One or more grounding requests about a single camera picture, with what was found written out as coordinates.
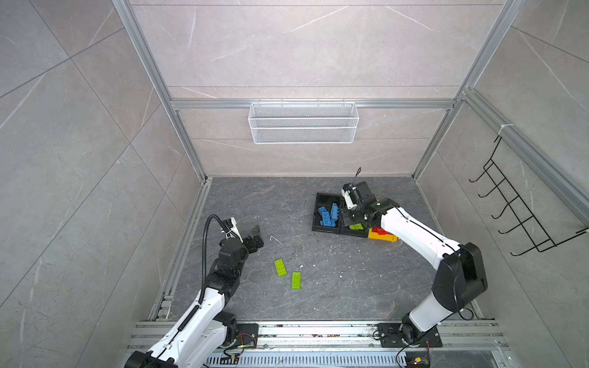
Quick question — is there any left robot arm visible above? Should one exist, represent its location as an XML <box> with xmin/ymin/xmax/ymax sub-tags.
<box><xmin>124</xmin><ymin>214</ymin><xmax>264</xmax><ymax>367</ymax></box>

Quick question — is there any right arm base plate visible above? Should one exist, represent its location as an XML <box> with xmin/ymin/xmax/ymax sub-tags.
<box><xmin>372</xmin><ymin>323</ymin><xmax>443</xmax><ymax>348</ymax></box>

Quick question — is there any yellow plastic bin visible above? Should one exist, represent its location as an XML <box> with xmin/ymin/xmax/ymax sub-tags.
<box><xmin>368</xmin><ymin>229</ymin><xmax>398</xmax><ymax>242</ymax></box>

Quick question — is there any aluminium front rail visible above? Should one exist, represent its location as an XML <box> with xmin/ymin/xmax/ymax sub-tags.
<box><xmin>126</xmin><ymin>320</ymin><xmax>511</xmax><ymax>368</ymax></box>

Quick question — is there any green lego small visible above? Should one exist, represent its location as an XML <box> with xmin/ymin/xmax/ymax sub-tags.
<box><xmin>291</xmin><ymin>272</ymin><xmax>302</xmax><ymax>290</ymax></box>

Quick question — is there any white wire mesh basket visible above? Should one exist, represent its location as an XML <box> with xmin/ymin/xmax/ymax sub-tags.
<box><xmin>248</xmin><ymin>102</ymin><xmax>360</xmax><ymax>144</ymax></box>

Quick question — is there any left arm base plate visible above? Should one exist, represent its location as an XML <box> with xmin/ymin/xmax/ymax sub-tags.
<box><xmin>221</xmin><ymin>323</ymin><xmax>259</xmax><ymax>349</ymax></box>

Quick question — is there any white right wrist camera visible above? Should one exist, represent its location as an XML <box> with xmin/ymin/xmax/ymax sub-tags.
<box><xmin>341</xmin><ymin>183</ymin><xmax>357</xmax><ymax>210</ymax></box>

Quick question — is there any black bin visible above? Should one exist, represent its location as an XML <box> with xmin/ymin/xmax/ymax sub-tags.
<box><xmin>339</xmin><ymin>197</ymin><xmax>369</xmax><ymax>239</ymax></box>
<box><xmin>311</xmin><ymin>193</ymin><xmax>341</xmax><ymax>234</ymax></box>

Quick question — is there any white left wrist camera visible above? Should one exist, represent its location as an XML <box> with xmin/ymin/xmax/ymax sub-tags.
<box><xmin>223</xmin><ymin>217</ymin><xmax>242</xmax><ymax>241</ymax></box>

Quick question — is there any green lego far left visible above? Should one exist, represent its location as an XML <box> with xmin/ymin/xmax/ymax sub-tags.
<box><xmin>275</xmin><ymin>259</ymin><xmax>287</xmax><ymax>278</ymax></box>

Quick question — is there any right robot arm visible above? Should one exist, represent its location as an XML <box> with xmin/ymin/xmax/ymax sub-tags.
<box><xmin>341</xmin><ymin>182</ymin><xmax>488</xmax><ymax>344</ymax></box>

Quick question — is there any black wire hook rack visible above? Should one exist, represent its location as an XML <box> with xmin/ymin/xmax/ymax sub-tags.
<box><xmin>469</xmin><ymin>136</ymin><xmax>588</xmax><ymax>257</ymax></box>

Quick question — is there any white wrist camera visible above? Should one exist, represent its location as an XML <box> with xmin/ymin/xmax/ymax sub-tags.
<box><xmin>223</xmin><ymin>217</ymin><xmax>242</xmax><ymax>241</ymax></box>
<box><xmin>341</xmin><ymin>183</ymin><xmax>357</xmax><ymax>210</ymax></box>

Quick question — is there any red arch lego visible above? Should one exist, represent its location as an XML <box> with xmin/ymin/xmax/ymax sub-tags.
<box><xmin>371</xmin><ymin>227</ymin><xmax>389</xmax><ymax>236</ymax></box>

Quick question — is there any white zip tie scrap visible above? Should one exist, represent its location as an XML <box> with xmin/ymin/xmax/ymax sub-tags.
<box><xmin>269</xmin><ymin>236</ymin><xmax>284</xmax><ymax>245</ymax></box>

